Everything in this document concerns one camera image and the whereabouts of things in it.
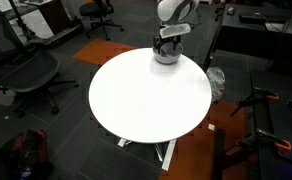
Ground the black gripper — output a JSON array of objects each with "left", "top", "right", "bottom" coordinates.
[{"left": 153, "top": 35, "right": 181, "bottom": 55}]

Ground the black workbench with clamps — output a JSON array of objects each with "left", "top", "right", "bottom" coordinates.
[{"left": 212, "top": 71, "right": 292, "bottom": 180}]

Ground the black mesh office chair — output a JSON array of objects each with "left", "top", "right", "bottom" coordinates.
[{"left": 0, "top": 10, "right": 79, "bottom": 117}]

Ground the black desk right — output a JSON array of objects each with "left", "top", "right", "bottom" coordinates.
[{"left": 202, "top": 4, "right": 292, "bottom": 71}]

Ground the red black backpack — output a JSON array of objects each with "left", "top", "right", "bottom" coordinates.
[{"left": 0, "top": 129, "right": 53, "bottom": 180}]

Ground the round white table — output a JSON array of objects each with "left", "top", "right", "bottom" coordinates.
[{"left": 88, "top": 47, "right": 213, "bottom": 172}]

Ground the orange handled clamp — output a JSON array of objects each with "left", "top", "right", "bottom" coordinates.
[
  {"left": 239, "top": 128, "right": 292, "bottom": 151},
  {"left": 230, "top": 87, "right": 279, "bottom": 117}
]

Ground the black rolling office chair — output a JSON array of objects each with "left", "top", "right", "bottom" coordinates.
[{"left": 79, "top": 0, "right": 124, "bottom": 41}]

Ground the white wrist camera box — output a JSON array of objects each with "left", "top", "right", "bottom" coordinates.
[{"left": 160, "top": 23, "right": 191, "bottom": 38}]

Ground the grey bowl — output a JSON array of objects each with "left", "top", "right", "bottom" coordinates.
[{"left": 153, "top": 43, "right": 183, "bottom": 64}]

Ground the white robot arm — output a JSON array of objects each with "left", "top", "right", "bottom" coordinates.
[{"left": 154, "top": 0, "right": 200, "bottom": 56}]

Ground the lower orange handled clamp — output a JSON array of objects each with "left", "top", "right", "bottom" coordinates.
[{"left": 239, "top": 128, "right": 292, "bottom": 151}]

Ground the white plastic bag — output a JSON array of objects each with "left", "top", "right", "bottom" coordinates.
[{"left": 206, "top": 67, "right": 226, "bottom": 103}]

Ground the upper orange handled clamp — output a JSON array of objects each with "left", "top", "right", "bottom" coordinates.
[{"left": 230, "top": 87, "right": 279, "bottom": 117}]

